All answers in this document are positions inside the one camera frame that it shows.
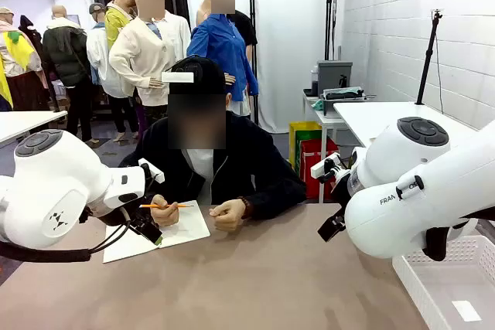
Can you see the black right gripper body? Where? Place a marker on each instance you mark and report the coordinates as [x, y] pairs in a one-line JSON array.
[[340, 194]]

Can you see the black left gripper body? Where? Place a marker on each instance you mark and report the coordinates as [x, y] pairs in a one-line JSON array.
[[112, 217]]

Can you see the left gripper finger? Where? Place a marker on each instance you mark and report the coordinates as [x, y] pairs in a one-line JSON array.
[[144, 217], [145, 231]]

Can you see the yellow pencil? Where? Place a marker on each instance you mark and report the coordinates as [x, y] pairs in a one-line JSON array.
[[152, 206]]

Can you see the white spiral notebook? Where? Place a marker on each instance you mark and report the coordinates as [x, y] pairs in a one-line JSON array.
[[189, 225]]

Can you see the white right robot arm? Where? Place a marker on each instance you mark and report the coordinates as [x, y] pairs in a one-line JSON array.
[[406, 210]]

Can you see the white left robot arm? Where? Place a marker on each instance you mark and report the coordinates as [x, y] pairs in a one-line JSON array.
[[50, 175]]

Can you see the person's right forearm black sleeve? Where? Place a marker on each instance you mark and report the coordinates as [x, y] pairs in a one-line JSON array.
[[160, 191]]

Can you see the person's left forearm black sleeve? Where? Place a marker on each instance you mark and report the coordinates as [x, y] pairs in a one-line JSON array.
[[274, 198]]

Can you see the person's right hand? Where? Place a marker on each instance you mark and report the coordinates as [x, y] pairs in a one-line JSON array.
[[164, 214]]

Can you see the person's left hand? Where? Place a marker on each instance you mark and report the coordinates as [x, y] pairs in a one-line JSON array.
[[228, 216]]

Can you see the red bag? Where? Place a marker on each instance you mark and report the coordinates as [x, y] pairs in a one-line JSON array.
[[309, 191]]

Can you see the yellow bag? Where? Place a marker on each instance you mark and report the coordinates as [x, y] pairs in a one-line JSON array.
[[295, 144]]

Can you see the small white table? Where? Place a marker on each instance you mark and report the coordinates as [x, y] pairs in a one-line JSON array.
[[328, 119]]

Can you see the large white table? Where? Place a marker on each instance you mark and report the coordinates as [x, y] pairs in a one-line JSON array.
[[367, 117]]

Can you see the teal cloth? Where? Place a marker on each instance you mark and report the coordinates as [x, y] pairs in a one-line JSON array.
[[318, 105]]

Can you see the white perforated plastic basket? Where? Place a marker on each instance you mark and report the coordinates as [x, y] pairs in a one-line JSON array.
[[410, 279]]

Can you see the grey tray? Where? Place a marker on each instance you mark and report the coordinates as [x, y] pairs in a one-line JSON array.
[[340, 94]]

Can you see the person in black jacket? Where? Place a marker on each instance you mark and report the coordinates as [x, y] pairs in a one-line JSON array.
[[232, 160]]

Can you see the dark bottle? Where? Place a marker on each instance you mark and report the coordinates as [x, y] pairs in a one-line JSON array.
[[314, 82]]

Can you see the grey box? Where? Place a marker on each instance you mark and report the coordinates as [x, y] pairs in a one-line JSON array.
[[332, 75]]

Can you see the white side table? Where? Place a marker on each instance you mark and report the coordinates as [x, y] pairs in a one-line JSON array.
[[23, 119]]

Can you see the black tripod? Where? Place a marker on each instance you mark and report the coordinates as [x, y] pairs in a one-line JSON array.
[[425, 67]]

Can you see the white rectangular label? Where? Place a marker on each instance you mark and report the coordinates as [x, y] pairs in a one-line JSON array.
[[466, 310]]

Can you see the black cap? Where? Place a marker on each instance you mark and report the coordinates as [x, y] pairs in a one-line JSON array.
[[205, 71]]

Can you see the mannequin in cream cardigan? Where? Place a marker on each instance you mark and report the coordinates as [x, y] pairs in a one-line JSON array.
[[143, 55]]

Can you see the mannequin in white shirt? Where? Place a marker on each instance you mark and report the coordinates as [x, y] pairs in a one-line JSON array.
[[96, 55]]

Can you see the white backdrop cloth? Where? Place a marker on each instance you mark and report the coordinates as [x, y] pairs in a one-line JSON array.
[[290, 36]]

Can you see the mannequin in dark puffer jacket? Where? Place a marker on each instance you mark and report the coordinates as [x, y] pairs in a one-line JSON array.
[[63, 55]]

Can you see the mannequin in blue shirt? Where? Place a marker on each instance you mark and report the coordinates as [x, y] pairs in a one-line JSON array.
[[216, 48]]

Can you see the black light stand pole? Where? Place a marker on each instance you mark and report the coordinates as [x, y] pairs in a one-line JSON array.
[[332, 5]]

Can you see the mannequin in black t-shirt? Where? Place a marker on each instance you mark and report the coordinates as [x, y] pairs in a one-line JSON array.
[[245, 28]]

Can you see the mannequin in yellow-green jacket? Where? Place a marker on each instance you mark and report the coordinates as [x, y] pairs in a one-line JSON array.
[[114, 24]]

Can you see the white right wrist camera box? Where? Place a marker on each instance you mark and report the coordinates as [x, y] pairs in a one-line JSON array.
[[323, 167]]

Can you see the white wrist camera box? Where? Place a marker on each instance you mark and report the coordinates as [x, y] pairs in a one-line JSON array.
[[154, 173], [323, 167]]

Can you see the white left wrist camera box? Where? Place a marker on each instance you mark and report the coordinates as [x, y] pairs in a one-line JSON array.
[[154, 173]]

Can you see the white head-mounted camera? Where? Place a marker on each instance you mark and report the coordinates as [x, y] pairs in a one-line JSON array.
[[178, 77]]

